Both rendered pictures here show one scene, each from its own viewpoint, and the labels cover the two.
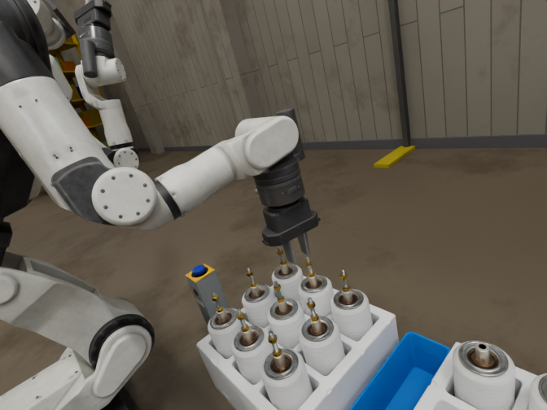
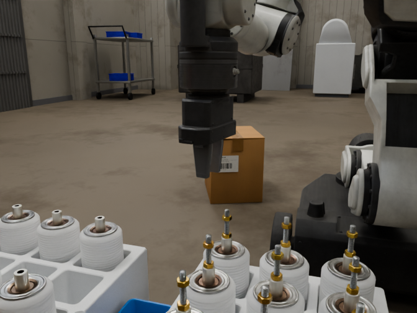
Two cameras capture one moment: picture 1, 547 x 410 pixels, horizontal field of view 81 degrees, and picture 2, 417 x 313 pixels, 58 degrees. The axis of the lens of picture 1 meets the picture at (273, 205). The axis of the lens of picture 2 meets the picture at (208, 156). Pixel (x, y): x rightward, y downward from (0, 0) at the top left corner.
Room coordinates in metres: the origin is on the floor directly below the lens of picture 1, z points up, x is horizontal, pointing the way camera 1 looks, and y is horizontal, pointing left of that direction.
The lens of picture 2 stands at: (1.05, -0.37, 0.63)
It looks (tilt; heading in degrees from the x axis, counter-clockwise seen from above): 15 degrees down; 143
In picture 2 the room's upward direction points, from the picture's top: straight up
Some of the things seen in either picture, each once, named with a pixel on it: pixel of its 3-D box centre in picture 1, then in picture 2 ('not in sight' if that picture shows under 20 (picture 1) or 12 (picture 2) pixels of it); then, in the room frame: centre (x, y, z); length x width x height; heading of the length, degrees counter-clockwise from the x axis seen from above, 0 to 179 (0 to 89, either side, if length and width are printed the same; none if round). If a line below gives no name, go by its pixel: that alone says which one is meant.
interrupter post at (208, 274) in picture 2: (316, 324); (208, 274); (0.58, -0.02, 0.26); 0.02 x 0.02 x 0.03
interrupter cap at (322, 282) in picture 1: (313, 284); not in sight; (0.74, -0.05, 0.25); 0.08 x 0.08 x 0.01
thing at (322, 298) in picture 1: (320, 309); not in sight; (0.74, -0.05, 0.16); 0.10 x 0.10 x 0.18
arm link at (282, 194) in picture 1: (284, 205); (210, 99); (0.58, -0.02, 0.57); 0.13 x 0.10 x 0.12; 114
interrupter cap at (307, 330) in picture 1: (317, 329); (208, 281); (0.58, -0.02, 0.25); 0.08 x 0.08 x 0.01
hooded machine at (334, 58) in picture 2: not in sight; (334, 58); (-3.01, 5.34, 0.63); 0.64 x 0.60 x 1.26; 38
